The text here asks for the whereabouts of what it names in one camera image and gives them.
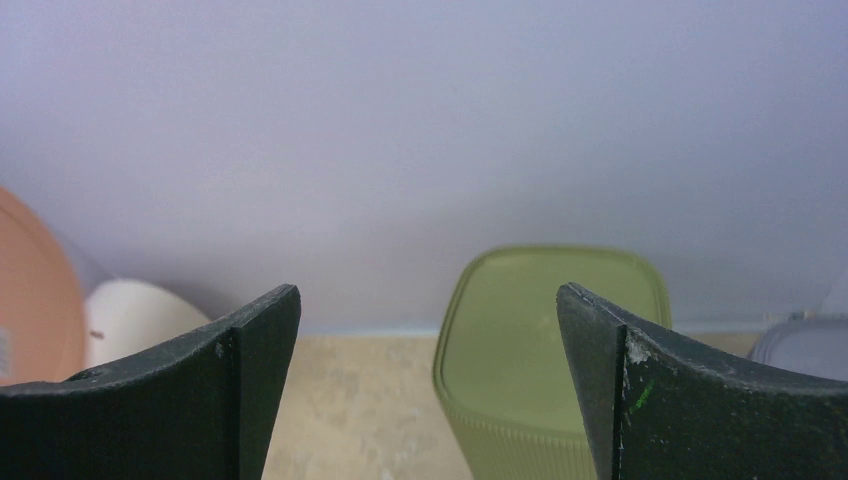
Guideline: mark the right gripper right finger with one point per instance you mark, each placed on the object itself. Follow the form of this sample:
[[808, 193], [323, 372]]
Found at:
[[657, 404]]

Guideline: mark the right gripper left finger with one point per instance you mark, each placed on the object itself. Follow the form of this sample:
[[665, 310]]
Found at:
[[202, 405]]

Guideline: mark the olive green slatted bin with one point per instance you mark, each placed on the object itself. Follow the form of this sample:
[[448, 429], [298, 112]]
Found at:
[[500, 370]]

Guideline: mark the grey slatted waste bin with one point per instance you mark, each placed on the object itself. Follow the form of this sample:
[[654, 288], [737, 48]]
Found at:
[[816, 347]]

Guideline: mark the white cylinder orange-yellow face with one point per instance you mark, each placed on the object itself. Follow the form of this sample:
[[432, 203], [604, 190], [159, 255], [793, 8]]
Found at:
[[126, 316]]

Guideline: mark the orange plastic bucket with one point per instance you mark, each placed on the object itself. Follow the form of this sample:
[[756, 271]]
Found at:
[[42, 305]]

